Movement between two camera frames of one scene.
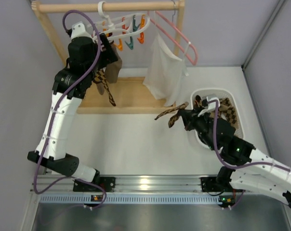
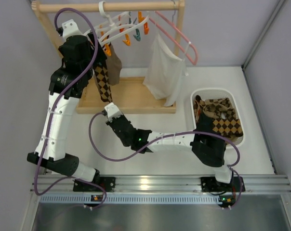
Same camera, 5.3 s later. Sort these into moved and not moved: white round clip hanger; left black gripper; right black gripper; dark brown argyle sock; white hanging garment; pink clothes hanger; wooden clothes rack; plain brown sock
Moved: left black gripper; white round clip hanger; right black gripper; dark brown argyle sock
Not moved: pink clothes hanger; plain brown sock; wooden clothes rack; white hanging garment
